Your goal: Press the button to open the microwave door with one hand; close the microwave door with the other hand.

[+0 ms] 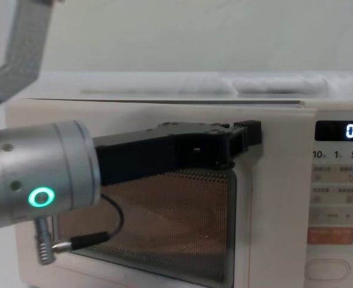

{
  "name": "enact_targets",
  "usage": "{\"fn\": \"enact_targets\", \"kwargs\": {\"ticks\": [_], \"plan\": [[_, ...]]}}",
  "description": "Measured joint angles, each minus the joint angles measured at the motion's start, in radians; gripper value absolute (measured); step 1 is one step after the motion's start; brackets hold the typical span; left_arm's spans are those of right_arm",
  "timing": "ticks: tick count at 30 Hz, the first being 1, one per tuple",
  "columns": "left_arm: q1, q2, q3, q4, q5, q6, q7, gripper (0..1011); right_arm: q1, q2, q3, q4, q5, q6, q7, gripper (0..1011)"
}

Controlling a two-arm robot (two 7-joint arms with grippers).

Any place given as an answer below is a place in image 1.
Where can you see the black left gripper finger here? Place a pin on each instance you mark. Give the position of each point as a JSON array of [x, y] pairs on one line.
[[251, 132]]

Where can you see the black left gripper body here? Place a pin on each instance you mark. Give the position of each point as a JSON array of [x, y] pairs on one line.
[[152, 150]]

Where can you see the oven door with glass window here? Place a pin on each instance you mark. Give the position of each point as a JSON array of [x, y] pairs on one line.
[[164, 216]]

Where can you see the silver and grey left arm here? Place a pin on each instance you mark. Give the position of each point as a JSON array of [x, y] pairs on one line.
[[44, 168]]

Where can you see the cream microwave oven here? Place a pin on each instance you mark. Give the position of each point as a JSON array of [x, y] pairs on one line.
[[278, 195]]

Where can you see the white curtain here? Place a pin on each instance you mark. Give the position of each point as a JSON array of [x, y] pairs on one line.
[[164, 81]]

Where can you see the oven control panel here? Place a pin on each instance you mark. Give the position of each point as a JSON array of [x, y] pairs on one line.
[[335, 192]]

